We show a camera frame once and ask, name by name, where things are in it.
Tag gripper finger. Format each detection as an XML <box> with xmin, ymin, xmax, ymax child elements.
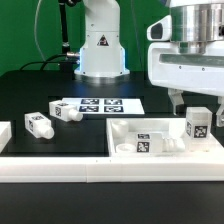
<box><xmin>216</xmin><ymin>96</ymin><xmax>224</xmax><ymax>127</ymax></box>
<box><xmin>168</xmin><ymin>89</ymin><xmax>184</xmax><ymax>115</ymax></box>

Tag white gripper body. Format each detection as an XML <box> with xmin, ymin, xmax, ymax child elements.
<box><xmin>148</xmin><ymin>41</ymin><xmax>224</xmax><ymax>96</ymax></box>

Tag white square tabletop part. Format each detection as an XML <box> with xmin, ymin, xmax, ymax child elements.
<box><xmin>106</xmin><ymin>118</ymin><xmax>224</xmax><ymax>158</ymax></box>

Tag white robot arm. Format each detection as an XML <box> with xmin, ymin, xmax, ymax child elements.
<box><xmin>74</xmin><ymin>0</ymin><xmax>224</xmax><ymax>127</ymax></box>

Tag white sheet with markers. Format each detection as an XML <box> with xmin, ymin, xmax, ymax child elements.
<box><xmin>62</xmin><ymin>98</ymin><xmax>144</xmax><ymax>115</ymax></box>

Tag white U-shaped fence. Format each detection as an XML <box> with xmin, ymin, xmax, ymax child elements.
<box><xmin>0</xmin><ymin>121</ymin><xmax>224</xmax><ymax>184</ymax></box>

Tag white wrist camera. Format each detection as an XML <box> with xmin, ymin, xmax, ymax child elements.
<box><xmin>147</xmin><ymin>15</ymin><xmax>172</xmax><ymax>41</ymax></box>

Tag black cables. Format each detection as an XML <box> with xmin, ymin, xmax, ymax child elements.
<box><xmin>19</xmin><ymin>53</ymin><xmax>80</xmax><ymax>72</ymax></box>

